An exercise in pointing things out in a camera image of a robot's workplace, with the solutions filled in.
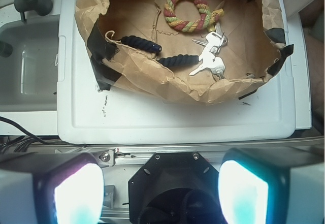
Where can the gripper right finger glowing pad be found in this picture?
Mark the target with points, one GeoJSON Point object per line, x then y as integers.
{"type": "Point", "coordinates": [272, 185]}

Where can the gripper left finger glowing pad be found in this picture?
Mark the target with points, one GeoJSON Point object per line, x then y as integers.
{"type": "Point", "coordinates": [51, 188]}

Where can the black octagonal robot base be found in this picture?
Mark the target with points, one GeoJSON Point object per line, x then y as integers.
{"type": "Point", "coordinates": [174, 188]}

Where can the white plastic lid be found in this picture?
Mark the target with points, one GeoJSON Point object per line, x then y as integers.
{"type": "Point", "coordinates": [86, 114]}

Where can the clear plastic bin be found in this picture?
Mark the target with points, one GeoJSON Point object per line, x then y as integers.
{"type": "Point", "coordinates": [29, 74]}

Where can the brown paper bag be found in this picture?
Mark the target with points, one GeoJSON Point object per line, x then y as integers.
{"type": "Point", "coordinates": [131, 46]}

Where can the metal corner bracket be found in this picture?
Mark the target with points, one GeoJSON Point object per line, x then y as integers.
{"type": "Point", "coordinates": [105, 158]}

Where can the multicolour rope ring toy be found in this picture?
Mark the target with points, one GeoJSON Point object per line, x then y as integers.
{"type": "Point", "coordinates": [189, 16]}

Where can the grey clamp mount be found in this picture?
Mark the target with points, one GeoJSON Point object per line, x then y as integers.
{"type": "Point", "coordinates": [41, 7]}

